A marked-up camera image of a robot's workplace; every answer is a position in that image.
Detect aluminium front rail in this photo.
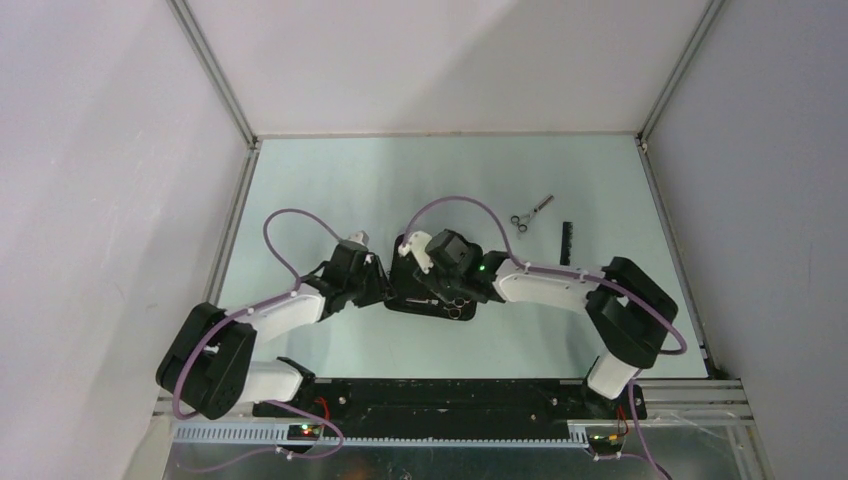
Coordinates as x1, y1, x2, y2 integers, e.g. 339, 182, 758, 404
152, 380, 757, 452

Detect controller board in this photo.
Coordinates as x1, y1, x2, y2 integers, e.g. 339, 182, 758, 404
588, 434, 627, 451
286, 423, 324, 442

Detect purple cable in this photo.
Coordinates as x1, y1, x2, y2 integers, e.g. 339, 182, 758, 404
170, 208, 349, 458
402, 195, 689, 480

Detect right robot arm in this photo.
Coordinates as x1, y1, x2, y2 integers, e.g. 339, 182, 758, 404
397, 230, 686, 418

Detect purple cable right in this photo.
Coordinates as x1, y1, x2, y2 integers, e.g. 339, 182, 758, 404
402, 195, 689, 480

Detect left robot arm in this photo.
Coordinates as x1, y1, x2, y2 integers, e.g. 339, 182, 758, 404
155, 231, 389, 420

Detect silver cutting scissors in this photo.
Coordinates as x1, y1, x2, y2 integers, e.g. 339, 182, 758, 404
405, 298, 470, 320

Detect black comb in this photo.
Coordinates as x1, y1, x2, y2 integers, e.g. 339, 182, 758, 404
559, 221, 573, 266

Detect aluminium corner frame post left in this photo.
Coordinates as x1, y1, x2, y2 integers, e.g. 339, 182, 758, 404
166, 0, 258, 150

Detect silver thinning scissors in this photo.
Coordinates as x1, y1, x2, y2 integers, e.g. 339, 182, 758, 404
510, 194, 555, 235

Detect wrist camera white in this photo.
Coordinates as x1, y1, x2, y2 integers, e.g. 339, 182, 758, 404
397, 231, 433, 274
347, 230, 370, 247

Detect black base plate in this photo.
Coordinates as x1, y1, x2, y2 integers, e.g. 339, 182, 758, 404
291, 378, 647, 441

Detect aluminium corner frame post right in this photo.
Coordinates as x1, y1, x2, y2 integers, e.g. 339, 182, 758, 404
636, 0, 727, 153

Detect aluminium corner frame post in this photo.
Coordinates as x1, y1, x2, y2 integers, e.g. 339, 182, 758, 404
636, 0, 727, 153
166, 0, 258, 150

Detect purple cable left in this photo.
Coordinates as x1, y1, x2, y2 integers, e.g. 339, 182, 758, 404
170, 208, 349, 458

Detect black zip tool case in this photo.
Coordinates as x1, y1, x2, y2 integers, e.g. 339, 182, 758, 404
384, 235, 477, 322

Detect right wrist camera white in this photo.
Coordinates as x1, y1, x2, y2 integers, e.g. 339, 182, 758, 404
397, 231, 433, 274

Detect right controller board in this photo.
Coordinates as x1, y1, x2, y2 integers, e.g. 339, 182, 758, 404
588, 434, 627, 451

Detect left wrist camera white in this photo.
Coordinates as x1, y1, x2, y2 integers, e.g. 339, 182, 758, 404
347, 230, 370, 247

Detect left controller board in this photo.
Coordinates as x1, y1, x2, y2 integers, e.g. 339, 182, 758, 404
286, 423, 324, 442

